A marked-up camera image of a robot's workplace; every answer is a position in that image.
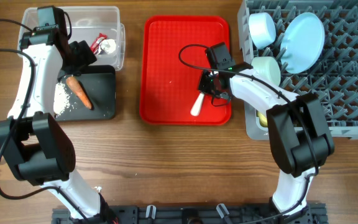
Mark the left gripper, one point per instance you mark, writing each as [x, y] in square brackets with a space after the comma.
[85, 56]

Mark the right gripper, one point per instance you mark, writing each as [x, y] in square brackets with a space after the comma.
[206, 74]

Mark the red snack wrapper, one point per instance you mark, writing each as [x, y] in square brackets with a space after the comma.
[95, 46]

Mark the orange carrot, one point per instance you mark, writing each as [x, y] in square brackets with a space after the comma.
[77, 89]

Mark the white tissue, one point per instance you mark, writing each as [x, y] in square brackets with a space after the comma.
[108, 46]

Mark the white plastic spoon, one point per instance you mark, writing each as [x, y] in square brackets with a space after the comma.
[196, 108]

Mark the mint green bowl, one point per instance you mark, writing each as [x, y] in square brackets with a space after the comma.
[268, 68]

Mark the yellow plastic cup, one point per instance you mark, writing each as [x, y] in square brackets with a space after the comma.
[262, 119]

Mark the light blue rice bowl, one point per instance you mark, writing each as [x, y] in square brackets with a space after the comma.
[262, 29]

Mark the light blue plate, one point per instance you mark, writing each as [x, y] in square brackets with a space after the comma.
[302, 43]

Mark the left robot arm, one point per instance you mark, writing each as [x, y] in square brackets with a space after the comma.
[32, 143]

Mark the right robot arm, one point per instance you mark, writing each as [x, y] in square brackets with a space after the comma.
[299, 136]

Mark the grey dishwasher rack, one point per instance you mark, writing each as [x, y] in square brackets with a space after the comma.
[334, 76]

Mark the black rectangular tray bin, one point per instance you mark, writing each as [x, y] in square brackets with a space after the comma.
[99, 84]

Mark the clear plastic storage bin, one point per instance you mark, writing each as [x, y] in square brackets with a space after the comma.
[87, 22]

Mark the cooked rice leftovers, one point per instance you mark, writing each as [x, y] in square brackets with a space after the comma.
[61, 99]

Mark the red serving tray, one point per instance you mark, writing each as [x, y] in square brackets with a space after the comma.
[170, 88]

